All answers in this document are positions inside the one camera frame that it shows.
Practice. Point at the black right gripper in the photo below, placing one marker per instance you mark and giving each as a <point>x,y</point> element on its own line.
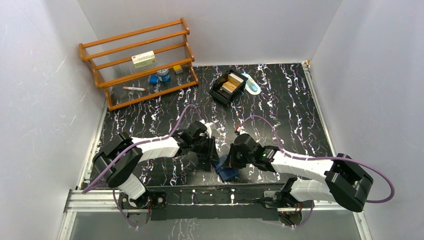
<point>231,161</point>

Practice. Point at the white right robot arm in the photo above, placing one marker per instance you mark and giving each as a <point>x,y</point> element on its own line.
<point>343,182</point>

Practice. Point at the teal oval blister pack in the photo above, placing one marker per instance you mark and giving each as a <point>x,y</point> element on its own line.
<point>251,86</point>

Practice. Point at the black card box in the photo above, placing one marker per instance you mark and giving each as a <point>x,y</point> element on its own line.
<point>221,96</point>

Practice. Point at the white green small box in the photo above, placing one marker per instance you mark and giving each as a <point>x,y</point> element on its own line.
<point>144,59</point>

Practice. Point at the white card stack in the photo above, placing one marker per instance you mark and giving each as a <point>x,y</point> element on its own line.
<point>235,79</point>

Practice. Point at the gold card in box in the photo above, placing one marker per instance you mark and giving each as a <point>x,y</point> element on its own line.
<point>228,87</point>

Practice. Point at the orange white marker pen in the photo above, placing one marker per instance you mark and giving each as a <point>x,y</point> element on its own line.
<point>134,88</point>

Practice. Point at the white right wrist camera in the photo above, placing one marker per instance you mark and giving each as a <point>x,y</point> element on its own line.
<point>239,130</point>

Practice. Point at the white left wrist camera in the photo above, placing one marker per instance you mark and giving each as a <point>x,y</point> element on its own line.
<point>210,126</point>

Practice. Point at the blue round tin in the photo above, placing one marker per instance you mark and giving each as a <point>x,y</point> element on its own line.
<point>164,75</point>

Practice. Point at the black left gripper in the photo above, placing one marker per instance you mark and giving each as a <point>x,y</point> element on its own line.
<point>211,151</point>

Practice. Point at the blue leather card holder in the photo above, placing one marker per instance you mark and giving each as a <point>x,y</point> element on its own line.
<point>225,173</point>

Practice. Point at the blue small cap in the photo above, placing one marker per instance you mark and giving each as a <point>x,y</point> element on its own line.
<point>153,79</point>

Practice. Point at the yellow grey small block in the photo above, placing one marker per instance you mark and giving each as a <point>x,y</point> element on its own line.
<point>177,69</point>

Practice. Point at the orange wooden shelf rack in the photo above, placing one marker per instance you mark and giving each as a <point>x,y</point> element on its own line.
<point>109,59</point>

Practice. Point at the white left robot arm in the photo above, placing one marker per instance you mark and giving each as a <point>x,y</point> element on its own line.
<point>117,160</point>

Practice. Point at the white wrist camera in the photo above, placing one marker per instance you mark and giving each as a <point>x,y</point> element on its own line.
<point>210,126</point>
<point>239,130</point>

